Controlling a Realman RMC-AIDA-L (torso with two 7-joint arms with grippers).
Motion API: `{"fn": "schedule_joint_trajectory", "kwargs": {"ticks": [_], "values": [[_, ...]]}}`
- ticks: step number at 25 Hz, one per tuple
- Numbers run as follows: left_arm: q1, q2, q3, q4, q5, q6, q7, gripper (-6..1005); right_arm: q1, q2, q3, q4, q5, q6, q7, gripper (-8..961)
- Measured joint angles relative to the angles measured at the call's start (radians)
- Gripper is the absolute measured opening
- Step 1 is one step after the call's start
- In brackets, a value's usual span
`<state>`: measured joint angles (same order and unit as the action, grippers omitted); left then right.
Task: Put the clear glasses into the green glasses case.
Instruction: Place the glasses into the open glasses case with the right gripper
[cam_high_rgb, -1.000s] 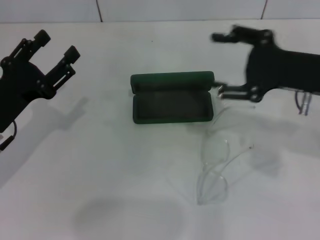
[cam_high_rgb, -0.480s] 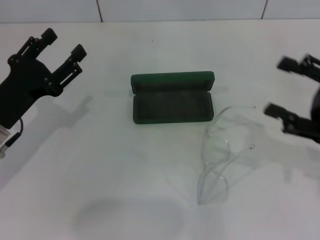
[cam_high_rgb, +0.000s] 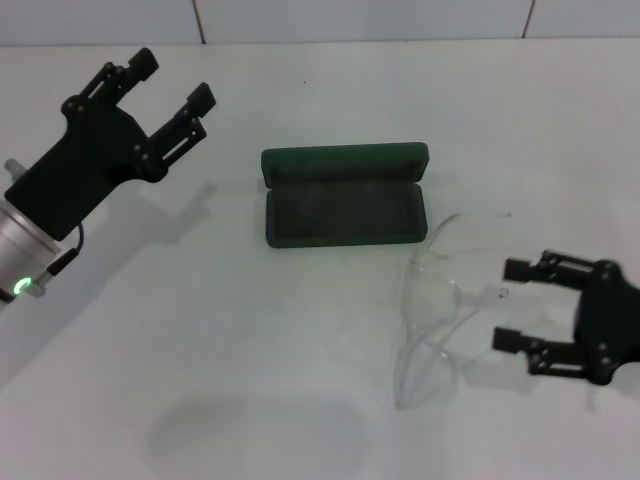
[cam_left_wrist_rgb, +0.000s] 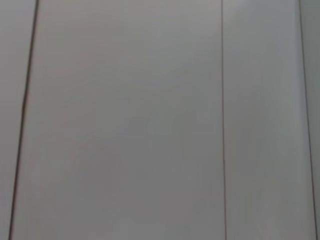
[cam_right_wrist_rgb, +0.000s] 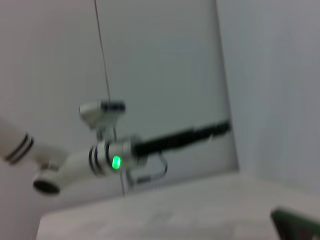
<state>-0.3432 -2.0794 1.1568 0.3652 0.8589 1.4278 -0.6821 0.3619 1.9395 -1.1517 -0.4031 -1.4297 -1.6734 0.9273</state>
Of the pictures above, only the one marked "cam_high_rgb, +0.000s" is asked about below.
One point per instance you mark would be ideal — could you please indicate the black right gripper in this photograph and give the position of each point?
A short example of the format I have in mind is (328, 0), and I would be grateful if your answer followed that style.
(610, 325)

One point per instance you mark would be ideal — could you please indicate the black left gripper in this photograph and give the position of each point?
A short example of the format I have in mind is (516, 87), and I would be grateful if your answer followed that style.
(90, 160)

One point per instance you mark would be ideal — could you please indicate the clear white glasses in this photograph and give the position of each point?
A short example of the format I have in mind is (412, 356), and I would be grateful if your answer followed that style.
(432, 300)

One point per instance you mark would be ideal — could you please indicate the green glasses case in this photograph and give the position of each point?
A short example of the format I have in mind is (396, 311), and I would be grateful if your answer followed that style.
(345, 210)

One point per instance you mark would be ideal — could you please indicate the silver and white left arm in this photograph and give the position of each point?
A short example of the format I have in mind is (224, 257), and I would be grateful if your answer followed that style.
(20, 245)

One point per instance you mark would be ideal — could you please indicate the silver left connector stub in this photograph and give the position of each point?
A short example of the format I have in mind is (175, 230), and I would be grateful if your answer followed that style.
(12, 167)

